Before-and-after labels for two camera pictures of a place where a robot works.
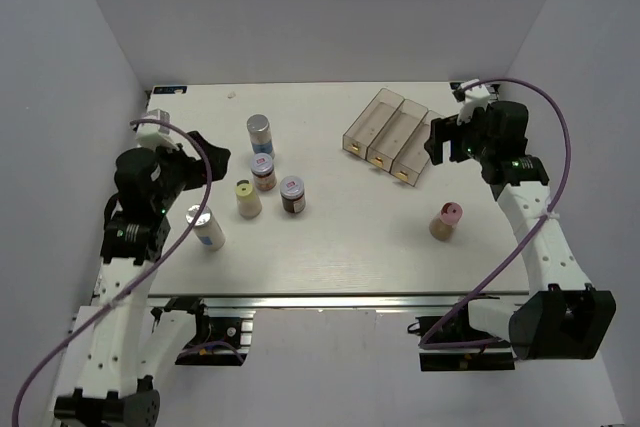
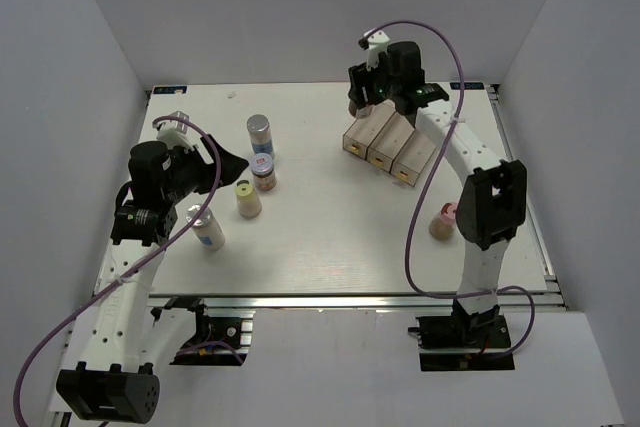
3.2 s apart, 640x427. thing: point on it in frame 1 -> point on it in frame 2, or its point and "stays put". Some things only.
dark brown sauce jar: [293, 195] -> [352, 108]
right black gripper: [445, 130] -> [360, 77]
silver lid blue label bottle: [261, 136] stays put
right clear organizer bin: [413, 157] stays put
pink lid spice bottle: [443, 226] stays put
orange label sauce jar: [263, 171] stays put
